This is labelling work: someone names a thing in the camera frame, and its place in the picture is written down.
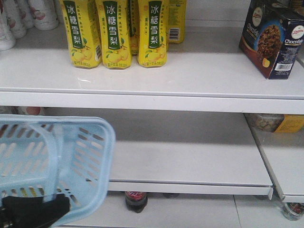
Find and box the yellow pear drink bottle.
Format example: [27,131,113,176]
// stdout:
[60,0,102,69]
[168,0,187,44]
[137,0,169,68]
[95,0,132,69]

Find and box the white lychee drink bottle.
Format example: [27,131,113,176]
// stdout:
[28,0,59,30]

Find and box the light blue plastic basket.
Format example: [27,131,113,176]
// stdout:
[0,114,115,227]

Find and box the clear nut snack tub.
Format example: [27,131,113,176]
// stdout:
[245,113,284,133]

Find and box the cola bottle bottom shelf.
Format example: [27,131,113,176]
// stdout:
[124,191,148,213]

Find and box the blue Chocofello cookie box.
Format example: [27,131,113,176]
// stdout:
[239,0,304,79]

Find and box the yellow pear drink bottle right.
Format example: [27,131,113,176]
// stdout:
[137,0,169,68]

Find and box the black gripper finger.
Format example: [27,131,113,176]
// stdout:
[0,194,70,228]

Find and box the white supermarket shelf unit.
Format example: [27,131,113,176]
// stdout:
[0,0,304,228]

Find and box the yellow pear drink bottle rear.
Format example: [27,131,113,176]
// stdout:
[168,0,187,44]

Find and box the yellow pear drink bottle middle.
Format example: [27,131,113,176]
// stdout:
[95,0,132,69]

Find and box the yellow pear drink bottle left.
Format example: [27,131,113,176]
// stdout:
[60,0,102,69]

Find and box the white drink bottle left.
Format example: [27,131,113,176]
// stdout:
[0,0,16,51]

